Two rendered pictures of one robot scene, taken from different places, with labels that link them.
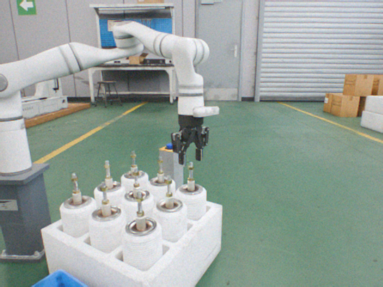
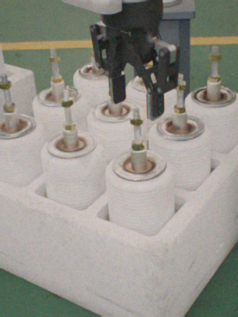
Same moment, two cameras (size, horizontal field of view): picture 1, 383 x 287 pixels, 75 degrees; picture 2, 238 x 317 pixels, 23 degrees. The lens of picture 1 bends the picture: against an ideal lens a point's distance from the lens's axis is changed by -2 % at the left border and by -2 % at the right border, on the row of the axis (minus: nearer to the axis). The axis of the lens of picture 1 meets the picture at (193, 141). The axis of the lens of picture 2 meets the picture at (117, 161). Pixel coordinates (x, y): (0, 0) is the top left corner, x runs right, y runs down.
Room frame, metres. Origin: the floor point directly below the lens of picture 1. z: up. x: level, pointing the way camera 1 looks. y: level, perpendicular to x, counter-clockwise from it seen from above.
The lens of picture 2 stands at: (0.78, -0.66, 0.69)
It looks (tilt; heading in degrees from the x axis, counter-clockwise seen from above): 33 degrees down; 96
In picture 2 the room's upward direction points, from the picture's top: 4 degrees counter-clockwise
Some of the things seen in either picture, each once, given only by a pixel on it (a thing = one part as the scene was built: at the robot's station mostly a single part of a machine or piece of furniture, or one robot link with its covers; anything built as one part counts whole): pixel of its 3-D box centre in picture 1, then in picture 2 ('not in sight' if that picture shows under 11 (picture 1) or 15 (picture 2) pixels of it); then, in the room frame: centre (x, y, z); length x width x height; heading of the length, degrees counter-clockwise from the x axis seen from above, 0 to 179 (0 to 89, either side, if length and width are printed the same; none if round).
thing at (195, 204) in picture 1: (191, 214); (142, 216); (0.74, 0.01, 0.16); 0.10 x 0.10 x 0.18
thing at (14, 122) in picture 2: (140, 222); (11, 119); (0.53, 0.12, 0.26); 0.02 x 0.02 x 0.03
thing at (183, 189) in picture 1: (191, 189); (139, 165); (0.74, 0.01, 0.25); 0.08 x 0.08 x 0.01
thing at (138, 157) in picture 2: (191, 185); (139, 158); (0.74, 0.01, 0.26); 0.02 x 0.02 x 0.03
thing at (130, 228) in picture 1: (141, 226); (13, 127); (0.53, 0.12, 0.25); 0.08 x 0.08 x 0.01
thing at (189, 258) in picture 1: (140, 241); (121, 191); (0.69, 0.17, 0.09); 0.39 x 0.39 x 0.18; 60
